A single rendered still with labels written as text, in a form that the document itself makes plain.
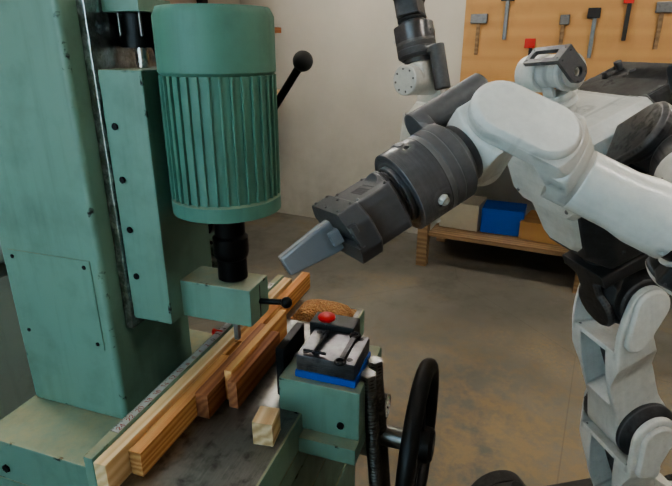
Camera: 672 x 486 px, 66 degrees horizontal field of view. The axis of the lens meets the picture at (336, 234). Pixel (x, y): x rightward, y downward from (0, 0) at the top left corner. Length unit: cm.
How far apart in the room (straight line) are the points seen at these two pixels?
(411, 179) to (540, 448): 187
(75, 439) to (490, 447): 158
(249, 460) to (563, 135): 59
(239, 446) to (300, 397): 12
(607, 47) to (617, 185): 333
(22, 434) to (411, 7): 113
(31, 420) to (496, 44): 349
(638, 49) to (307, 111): 242
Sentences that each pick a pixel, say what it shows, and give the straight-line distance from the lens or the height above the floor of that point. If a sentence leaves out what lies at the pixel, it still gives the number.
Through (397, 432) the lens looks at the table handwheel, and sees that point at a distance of 96.
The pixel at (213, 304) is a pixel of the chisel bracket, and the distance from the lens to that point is 92.
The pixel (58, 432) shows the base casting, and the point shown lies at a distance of 111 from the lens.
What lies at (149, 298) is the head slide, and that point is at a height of 104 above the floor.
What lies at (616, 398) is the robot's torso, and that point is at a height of 72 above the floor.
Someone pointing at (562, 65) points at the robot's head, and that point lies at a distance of 96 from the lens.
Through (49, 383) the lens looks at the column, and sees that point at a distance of 117.
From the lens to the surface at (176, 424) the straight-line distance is 85.
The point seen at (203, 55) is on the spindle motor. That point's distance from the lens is 76.
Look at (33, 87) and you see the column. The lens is 92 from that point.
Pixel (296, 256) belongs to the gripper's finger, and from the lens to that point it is 50.
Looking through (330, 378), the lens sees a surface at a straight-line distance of 83.
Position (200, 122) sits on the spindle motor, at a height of 135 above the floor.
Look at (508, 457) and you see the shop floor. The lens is 221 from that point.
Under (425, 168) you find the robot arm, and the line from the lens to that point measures 51.
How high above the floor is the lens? 145
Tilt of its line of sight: 20 degrees down
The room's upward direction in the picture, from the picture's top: straight up
